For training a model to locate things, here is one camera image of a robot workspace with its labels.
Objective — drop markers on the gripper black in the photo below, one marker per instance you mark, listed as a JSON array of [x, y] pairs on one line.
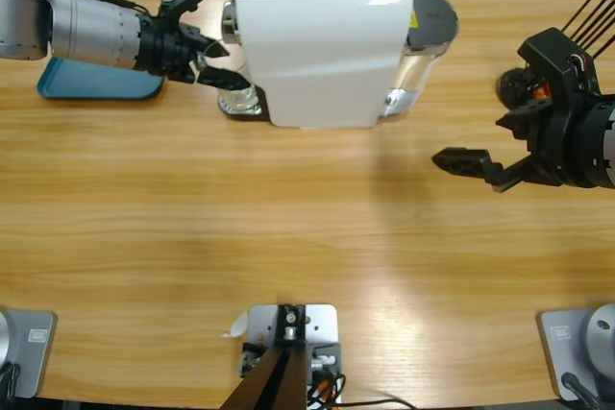
[[165, 47], [569, 141]]

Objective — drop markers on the clear drinking glass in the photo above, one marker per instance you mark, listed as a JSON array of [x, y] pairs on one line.
[[238, 103]]

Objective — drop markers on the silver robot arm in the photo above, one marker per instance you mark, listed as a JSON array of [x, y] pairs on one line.
[[86, 31], [607, 141]]

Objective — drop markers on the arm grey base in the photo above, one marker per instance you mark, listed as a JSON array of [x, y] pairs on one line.
[[557, 347], [33, 357]]

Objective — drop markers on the orange coffee capsule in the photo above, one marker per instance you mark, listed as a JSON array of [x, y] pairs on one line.
[[540, 92]]

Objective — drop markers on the white capsule coffee machine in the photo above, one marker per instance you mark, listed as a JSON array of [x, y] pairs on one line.
[[317, 55]]

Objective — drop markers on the black capsule holder with rods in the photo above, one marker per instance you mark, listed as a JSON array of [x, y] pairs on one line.
[[511, 86]]

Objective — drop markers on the metal drip tray grille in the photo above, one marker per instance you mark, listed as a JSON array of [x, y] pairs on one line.
[[263, 105]]

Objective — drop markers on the teal plastic tray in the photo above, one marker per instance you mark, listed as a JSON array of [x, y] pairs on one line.
[[96, 86]]

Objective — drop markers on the clear water tank black lid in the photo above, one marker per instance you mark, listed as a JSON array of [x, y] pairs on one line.
[[430, 16]]

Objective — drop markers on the white paper tag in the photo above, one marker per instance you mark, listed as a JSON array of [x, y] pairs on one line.
[[238, 326]]

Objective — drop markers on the white mount block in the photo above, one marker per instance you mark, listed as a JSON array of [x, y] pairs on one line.
[[319, 323]]

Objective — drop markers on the black mount bracket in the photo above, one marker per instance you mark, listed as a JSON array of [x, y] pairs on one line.
[[331, 350]]

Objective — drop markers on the dark camera post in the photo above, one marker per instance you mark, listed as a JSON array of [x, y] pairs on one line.
[[274, 381]]

